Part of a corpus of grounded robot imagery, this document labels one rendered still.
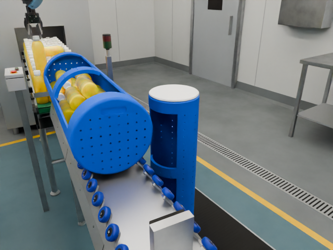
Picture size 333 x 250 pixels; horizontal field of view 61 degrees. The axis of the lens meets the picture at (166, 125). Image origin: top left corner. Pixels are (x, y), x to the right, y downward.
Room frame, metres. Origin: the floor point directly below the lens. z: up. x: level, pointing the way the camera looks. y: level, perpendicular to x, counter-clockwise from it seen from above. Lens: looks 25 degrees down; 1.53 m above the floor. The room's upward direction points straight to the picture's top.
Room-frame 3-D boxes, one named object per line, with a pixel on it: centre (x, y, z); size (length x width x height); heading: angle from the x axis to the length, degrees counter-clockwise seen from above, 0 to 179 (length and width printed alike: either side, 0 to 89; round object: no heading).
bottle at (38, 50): (1.77, 0.79, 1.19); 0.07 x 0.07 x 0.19
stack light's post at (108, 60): (2.17, 0.44, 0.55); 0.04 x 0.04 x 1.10; 27
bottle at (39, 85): (1.70, 0.79, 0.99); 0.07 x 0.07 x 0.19
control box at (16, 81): (1.72, 0.94, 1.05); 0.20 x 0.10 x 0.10; 27
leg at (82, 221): (1.57, 0.62, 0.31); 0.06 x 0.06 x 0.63; 27
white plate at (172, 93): (1.50, -0.04, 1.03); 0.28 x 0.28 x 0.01
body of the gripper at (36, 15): (1.75, 0.78, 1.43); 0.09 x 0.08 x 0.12; 27
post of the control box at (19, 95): (1.72, 0.94, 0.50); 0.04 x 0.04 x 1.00; 27
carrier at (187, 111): (1.50, -0.04, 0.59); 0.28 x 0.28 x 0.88
